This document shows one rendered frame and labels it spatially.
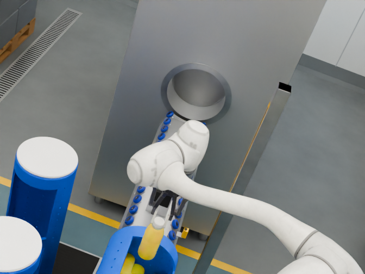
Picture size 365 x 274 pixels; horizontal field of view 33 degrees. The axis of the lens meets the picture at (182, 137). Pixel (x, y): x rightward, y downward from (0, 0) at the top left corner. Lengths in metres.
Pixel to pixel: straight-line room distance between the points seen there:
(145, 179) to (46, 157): 1.20
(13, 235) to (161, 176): 0.95
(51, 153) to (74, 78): 2.45
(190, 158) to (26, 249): 0.90
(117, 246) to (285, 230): 0.84
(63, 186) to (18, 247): 0.48
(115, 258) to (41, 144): 0.84
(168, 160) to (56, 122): 3.08
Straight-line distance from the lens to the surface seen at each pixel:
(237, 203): 1.78
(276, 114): 2.69
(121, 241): 2.41
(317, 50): 6.66
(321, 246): 1.72
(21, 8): 5.40
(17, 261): 2.49
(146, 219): 2.91
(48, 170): 2.86
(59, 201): 2.96
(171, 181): 1.78
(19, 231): 2.58
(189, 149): 1.87
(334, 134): 5.90
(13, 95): 5.02
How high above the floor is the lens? 2.95
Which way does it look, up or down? 36 degrees down
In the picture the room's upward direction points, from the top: 20 degrees clockwise
